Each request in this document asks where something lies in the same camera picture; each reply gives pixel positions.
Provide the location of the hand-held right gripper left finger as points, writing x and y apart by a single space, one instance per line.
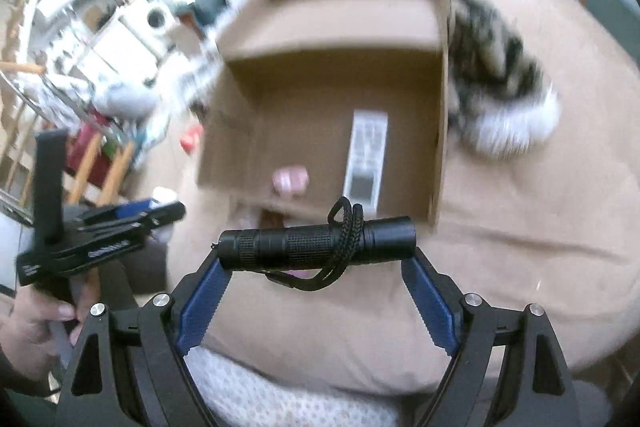
200 307

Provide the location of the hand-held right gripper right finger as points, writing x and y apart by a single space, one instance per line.
430 302

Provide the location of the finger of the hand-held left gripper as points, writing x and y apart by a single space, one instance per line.
160 217
130 208

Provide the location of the cardboard box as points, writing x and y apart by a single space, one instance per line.
300 127

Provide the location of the person's left hand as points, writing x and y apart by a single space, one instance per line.
30 332

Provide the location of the wooden drying rack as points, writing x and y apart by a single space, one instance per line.
115 167

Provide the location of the red cloth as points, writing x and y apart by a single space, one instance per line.
82 147

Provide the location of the small red object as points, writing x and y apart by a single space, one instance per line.
192 141

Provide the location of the white plastic bag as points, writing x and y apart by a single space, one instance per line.
125 99

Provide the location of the beige bed sheet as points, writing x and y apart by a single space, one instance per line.
525 232

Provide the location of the pink and white small packet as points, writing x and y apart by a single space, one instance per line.
290 179

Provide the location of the white dotted clothing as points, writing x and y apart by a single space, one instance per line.
300 402

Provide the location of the white remote control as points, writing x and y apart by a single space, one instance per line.
365 157

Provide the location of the white washing machine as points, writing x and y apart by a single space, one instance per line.
147 22

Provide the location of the fuzzy patterned blanket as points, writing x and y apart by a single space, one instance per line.
495 72

